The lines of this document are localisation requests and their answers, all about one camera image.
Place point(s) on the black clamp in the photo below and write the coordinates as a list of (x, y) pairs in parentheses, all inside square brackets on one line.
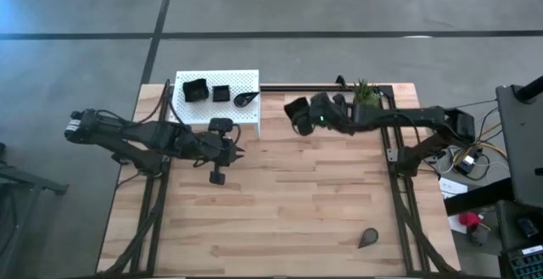
[(340, 80)]

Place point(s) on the black tripod stand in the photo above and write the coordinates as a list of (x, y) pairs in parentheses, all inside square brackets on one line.
[(25, 181)]

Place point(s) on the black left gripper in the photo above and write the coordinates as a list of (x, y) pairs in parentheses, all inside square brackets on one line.
[(208, 147)]

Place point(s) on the white perforated shelf riser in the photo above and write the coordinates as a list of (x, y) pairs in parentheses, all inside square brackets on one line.
[(242, 115)]

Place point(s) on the black aluminium table frame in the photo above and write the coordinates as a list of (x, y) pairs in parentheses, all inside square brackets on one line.
[(288, 88)]

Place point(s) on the small electronics box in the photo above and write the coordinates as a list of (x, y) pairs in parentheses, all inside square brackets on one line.
[(467, 163)]

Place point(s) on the black case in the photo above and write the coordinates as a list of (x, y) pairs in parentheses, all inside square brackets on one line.
[(522, 226)]

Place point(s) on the black teardrop plate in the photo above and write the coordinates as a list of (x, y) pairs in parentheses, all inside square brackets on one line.
[(369, 236), (245, 100)]

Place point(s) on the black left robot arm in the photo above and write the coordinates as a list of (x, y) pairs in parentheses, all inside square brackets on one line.
[(127, 132)]

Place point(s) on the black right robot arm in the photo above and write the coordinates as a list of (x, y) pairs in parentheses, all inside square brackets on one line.
[(415, 115)]

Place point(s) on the grey metal stand plate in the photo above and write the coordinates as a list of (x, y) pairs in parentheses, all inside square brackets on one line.
[(522, 143)]

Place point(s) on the potted green succulent plant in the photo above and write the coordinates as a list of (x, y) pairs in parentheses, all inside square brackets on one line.
[(365, 92)]

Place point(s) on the black stand pole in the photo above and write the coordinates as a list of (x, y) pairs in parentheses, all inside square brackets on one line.
[(530, 90)]

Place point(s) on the white paper sheet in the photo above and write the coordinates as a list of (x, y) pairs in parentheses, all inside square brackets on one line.
[(451, 188)]

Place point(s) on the black wavy square plate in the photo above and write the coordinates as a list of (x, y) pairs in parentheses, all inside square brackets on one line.
[(195, 90), (295, 109)]

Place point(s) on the red cloth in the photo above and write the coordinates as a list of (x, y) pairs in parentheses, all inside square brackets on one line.
[(468, 218)]

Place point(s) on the black small square plate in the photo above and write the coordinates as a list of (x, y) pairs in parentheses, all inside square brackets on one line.
[(221, 93)]

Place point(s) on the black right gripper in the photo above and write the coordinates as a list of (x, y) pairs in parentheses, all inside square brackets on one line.
[(333, 115)]

